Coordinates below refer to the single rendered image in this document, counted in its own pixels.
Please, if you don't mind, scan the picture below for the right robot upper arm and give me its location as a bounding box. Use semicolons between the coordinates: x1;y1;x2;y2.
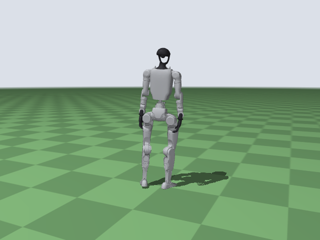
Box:
171;70;182;99

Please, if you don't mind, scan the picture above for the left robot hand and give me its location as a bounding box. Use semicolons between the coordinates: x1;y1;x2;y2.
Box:
139;109;144;129

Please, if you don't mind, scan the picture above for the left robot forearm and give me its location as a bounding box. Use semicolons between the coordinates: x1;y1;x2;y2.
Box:
139;89;148;114

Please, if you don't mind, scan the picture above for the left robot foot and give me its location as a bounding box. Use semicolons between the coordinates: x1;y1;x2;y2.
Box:
140;178;148;187

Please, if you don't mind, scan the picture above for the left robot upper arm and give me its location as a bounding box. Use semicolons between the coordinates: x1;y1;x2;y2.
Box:
142;69;151;96

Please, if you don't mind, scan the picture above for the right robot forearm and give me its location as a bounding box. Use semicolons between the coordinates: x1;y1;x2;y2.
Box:
176;92;184;117

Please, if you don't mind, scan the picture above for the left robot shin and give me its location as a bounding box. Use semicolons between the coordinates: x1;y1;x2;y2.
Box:
141;145;150;180

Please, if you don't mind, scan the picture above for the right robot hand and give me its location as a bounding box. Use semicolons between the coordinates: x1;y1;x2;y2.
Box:
173;113;183;133

